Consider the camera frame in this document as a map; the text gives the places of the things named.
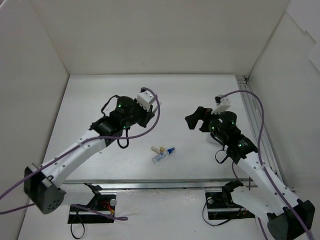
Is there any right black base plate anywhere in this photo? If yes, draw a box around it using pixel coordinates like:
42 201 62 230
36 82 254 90
204 191 255 221

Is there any clear blue spray bottle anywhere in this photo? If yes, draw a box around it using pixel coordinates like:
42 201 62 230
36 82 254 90
151 147 176 165

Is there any front aluminium rail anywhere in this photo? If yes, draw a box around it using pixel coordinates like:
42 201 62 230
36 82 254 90
62 177 258 192

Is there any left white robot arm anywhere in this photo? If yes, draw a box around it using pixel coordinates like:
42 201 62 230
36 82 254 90
23 90 160 215

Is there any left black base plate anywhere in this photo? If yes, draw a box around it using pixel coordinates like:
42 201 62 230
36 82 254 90
67 193 117 224

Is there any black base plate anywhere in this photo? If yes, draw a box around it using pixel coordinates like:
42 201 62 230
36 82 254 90
67 193 117 224
204 191 255 221

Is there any white container box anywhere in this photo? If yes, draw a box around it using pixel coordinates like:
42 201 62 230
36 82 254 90
205 133 218 144

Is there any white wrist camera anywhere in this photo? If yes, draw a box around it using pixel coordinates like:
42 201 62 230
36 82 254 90
136 90 155 112
211 95 231 115

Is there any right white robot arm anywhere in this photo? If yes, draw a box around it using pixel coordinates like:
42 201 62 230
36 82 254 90
185 106 315 240

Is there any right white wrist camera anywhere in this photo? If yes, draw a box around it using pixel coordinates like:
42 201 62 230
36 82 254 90
211 95 231 115

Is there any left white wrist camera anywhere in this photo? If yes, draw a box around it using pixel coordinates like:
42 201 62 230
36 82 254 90
136 90 155 112

